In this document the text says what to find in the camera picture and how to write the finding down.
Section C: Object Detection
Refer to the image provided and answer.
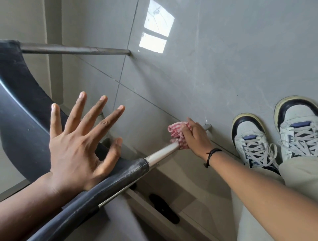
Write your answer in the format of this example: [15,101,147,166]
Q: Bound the dark plastic chair metal legs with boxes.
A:
[0,39,212,241]

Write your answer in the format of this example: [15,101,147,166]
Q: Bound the black slipper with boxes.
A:
[148,193,180,224]

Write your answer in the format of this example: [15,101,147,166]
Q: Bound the person's left hand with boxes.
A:
[49,91,126,197]

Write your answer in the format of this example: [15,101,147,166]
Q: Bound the person's right hand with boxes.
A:
[179,117,215,160]

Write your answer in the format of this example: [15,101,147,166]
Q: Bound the red white checkered cloth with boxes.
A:
[167,121,192,150]

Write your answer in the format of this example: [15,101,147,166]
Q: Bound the person's beige trousers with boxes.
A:
[231,156,318,241]

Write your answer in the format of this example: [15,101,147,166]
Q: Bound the black wrist bracelet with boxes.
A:
[203,148,223,169]

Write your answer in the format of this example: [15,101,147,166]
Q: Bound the person's left white sneaker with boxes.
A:
[231,113,281,175]

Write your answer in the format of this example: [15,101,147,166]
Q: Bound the person's right white sneaker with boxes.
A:
[274,95,318,162]

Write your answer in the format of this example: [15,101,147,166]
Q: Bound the person's white sneaker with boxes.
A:
[274,95,318,162]
[231,113,281,175]

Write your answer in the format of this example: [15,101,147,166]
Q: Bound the person's right forearm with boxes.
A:
[208,151,318,241]

